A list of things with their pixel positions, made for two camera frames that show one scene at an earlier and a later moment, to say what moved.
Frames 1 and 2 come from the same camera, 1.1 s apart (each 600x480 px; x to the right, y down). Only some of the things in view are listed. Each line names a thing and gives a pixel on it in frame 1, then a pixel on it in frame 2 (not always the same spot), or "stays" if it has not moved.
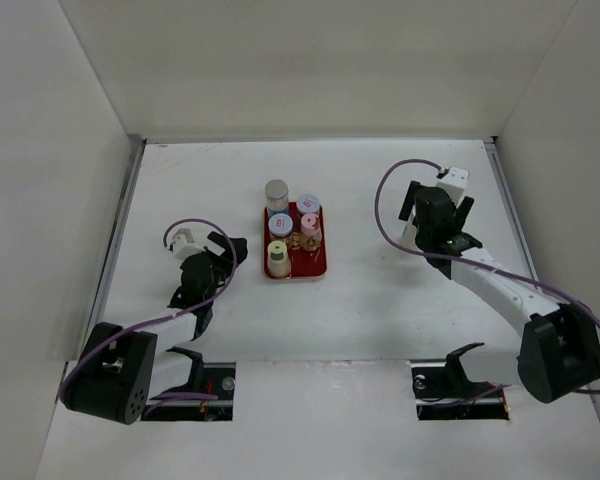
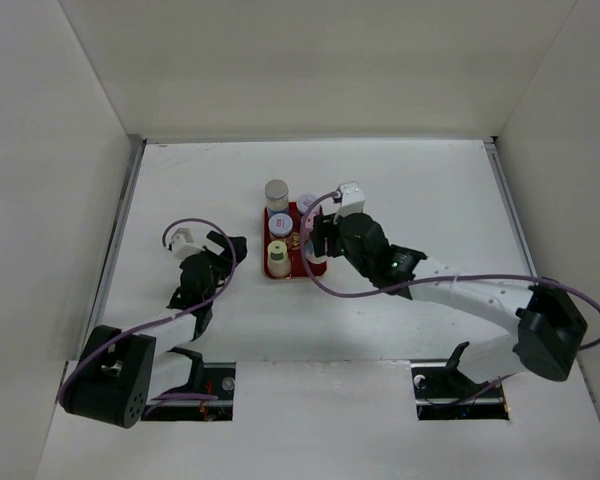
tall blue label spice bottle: x=277 y=197 stays
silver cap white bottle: x=408 y=236 → x=311 y=255
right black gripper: x=462 y=210 → x=327 y=225
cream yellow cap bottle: x=278 y=262 stays
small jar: x=308 y=203 stays
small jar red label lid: x=280 y=225 stays
